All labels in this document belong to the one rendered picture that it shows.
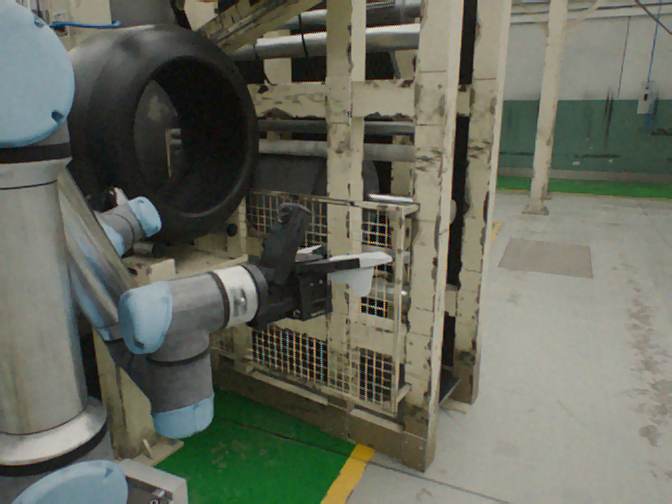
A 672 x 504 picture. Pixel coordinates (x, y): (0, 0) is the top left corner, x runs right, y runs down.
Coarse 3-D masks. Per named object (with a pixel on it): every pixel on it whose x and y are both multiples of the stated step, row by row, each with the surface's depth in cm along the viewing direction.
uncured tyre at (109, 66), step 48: (96, 48) 125; (144, 48) 124; (192, 48) 134; (96, 96) 118; (192, 96) 170; (240, 96) 151; (96, 144) 119; (192, 144) 175; (240, 144) 169; (96, 192) 125; (144, 192) 128; (192, 192) 174; (240, 192) 157
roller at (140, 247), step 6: (144, 240) 140; (150, 240) 139; (138, 246) 139; (144, 246) 138; (150, 246) 137; (156, 246) 137; (162, 246) 138; (138, 252) 140; (144, 252) 139; (150, 252) 137; (156, 252) 137; (162, 252) 139
